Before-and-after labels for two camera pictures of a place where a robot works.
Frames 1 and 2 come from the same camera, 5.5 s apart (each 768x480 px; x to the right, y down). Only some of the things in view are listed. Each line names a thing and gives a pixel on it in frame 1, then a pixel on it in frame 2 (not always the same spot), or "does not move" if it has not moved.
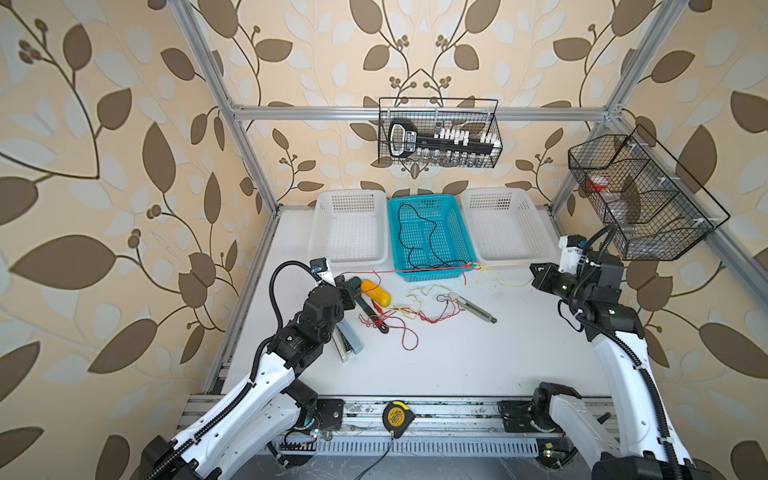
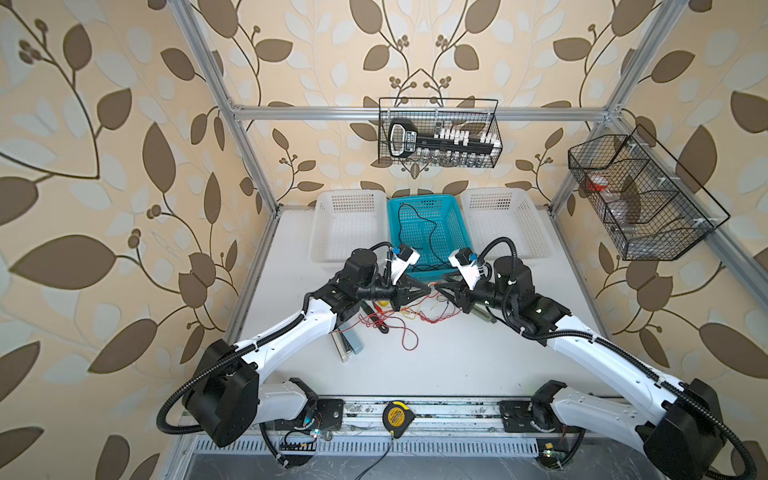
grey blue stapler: x=345 y=340 does not move
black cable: x=416 y=248 does not move
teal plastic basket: x=430 y=238 does not move
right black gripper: x=544 y=275 to x=462 y=293
